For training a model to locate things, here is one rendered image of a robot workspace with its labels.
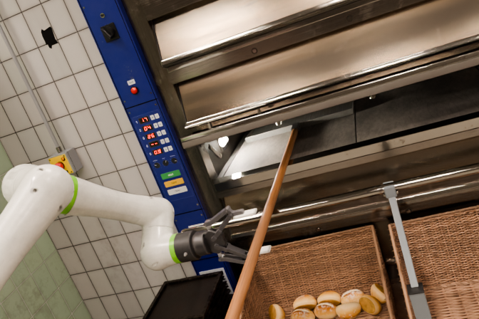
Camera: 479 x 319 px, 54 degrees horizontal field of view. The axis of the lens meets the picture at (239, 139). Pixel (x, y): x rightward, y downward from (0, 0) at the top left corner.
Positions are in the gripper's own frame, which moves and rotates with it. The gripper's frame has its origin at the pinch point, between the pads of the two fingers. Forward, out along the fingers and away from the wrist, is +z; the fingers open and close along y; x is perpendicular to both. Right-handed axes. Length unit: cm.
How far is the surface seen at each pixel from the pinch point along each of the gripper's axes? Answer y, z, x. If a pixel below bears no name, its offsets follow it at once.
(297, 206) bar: 3.0, 9.2, -16.8
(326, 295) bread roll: 55, 2, -40
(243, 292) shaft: 0.2, 1.5, 28.4
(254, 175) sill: 3, -13, -54
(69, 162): -26, -87, -46
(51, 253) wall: 14, -122, -49
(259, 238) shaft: -0.3, 1.2, 5.2
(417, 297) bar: 26.5, 38.2, 5.9
